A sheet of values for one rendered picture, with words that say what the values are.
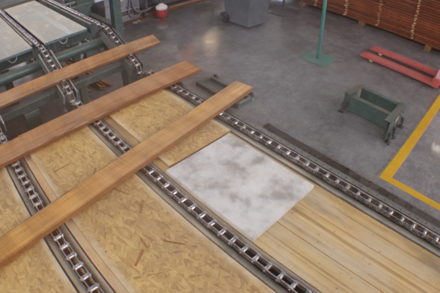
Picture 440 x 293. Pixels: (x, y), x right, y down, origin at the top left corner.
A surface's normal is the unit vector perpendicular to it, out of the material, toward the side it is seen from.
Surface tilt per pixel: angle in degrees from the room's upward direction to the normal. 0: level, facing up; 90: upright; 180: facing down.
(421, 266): 0
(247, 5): 94
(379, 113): 90
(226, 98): 0
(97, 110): 0
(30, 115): 90
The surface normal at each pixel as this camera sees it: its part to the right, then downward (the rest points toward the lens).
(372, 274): 0.01, -0.82
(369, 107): -0.71, 0.40
